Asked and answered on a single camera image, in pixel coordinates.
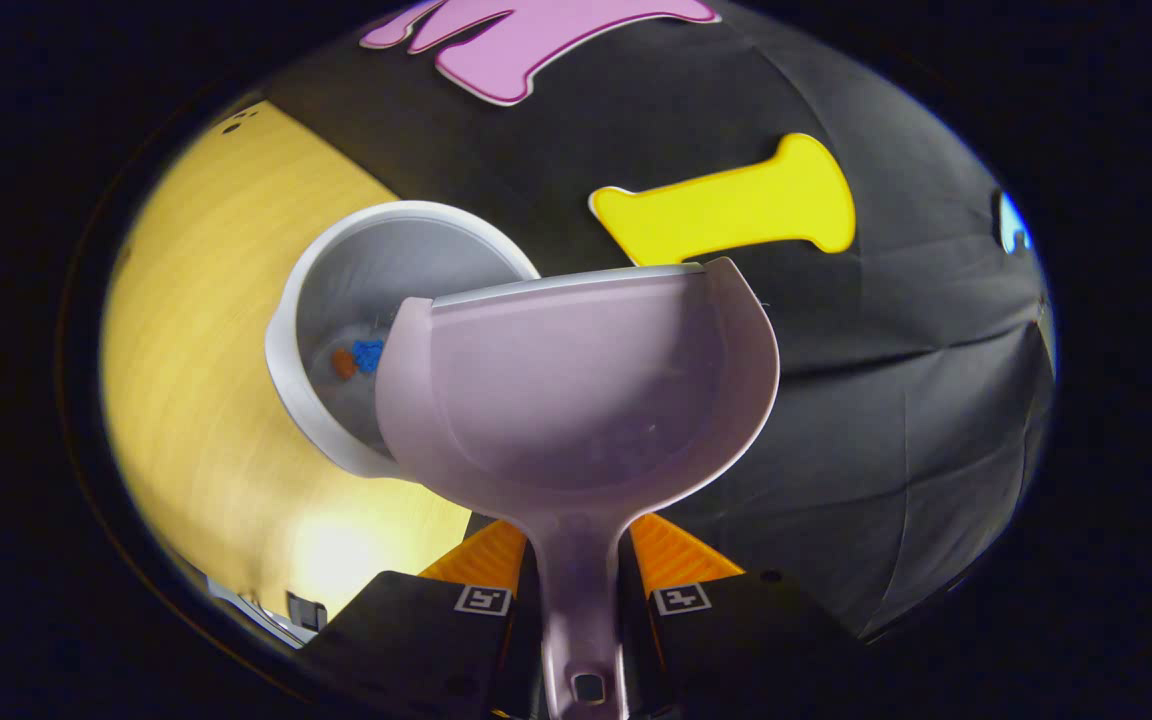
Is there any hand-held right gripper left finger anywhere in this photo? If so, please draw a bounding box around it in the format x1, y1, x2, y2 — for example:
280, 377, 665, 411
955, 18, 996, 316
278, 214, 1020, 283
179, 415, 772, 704
301, 518, 547, 720

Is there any grey ribbed garbage bin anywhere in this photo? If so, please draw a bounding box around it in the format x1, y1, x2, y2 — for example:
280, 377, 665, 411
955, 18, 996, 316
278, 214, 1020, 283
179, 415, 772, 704
265, 200, 542, 481

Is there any pale pink dustpan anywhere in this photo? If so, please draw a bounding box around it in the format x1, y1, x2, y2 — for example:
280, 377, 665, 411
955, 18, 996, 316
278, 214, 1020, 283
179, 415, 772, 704
374, 257, 782, 720

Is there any black backdrop cloth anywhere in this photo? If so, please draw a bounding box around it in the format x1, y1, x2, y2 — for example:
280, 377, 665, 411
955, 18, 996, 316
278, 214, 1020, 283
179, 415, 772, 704
266, 0, 1059, 641

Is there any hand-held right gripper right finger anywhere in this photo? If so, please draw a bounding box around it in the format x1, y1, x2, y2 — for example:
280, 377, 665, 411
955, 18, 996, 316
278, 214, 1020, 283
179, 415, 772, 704
619, 512, 862, 720

